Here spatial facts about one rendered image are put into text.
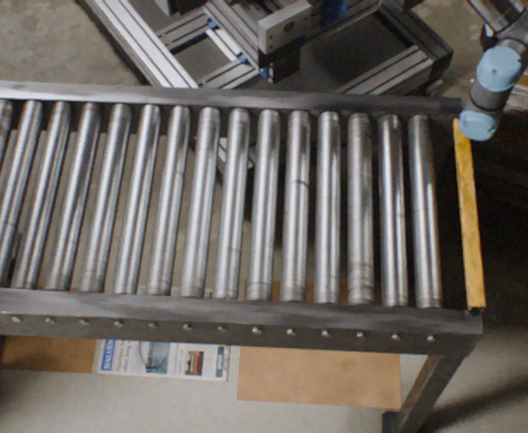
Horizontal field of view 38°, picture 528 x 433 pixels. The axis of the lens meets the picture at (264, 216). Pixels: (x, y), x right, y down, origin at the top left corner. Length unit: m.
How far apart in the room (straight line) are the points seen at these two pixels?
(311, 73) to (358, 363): 0.93
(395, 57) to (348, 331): 1.30
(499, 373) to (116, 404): 1.08
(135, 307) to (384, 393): 0.99
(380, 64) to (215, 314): 1.31
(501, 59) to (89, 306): 0.90
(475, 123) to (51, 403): 1.39
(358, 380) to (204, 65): 1.10
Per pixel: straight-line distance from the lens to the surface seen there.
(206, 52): 2.59
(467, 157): 1.64
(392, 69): 2.54
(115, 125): 1.70
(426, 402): 1.88
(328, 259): 1.51
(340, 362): 2.27
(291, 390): 2.24
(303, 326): 1.45
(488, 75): 1.53
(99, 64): 2.89
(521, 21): 1.62
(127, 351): 2.31
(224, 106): 1.70
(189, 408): 2.24
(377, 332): 1.46
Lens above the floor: 2.14
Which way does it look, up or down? 60 degrees down
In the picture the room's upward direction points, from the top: 1 degrees counter-clockwise
